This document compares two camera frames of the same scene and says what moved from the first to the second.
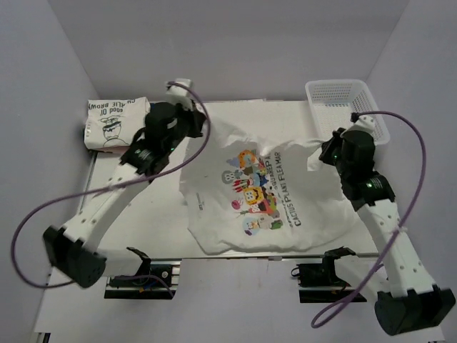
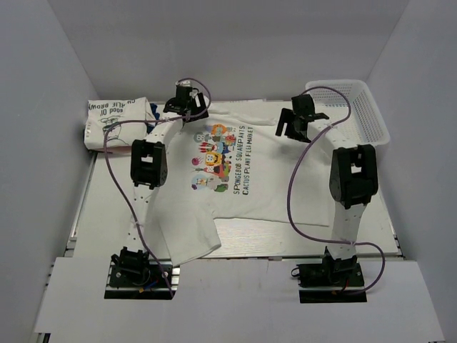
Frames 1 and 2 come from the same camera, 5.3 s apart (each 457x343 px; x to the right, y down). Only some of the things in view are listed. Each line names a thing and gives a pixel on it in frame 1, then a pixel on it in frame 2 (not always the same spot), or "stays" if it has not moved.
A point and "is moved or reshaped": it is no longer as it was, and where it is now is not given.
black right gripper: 336,138 → 287,116
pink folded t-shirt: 111,148 stays
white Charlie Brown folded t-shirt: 115,122 stays
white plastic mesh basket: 333,101 stays
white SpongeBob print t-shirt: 243,194 is moved or reshaped
